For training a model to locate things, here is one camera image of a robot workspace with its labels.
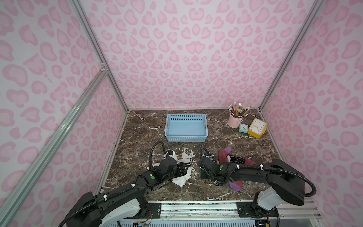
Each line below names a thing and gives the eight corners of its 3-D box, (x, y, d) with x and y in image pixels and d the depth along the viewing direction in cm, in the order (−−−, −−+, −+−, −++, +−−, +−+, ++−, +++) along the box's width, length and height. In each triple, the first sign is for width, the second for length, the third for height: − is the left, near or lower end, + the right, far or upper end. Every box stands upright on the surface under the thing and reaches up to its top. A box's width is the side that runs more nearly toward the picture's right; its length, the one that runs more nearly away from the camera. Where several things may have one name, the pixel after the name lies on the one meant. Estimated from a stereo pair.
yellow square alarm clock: (245, 133, 107) (247, 130, 104) (253, 120, 115) (255, 117, 112) (260, 140, 103) (262, 138, 100) (267, 126, 111) (269, 123, 108)
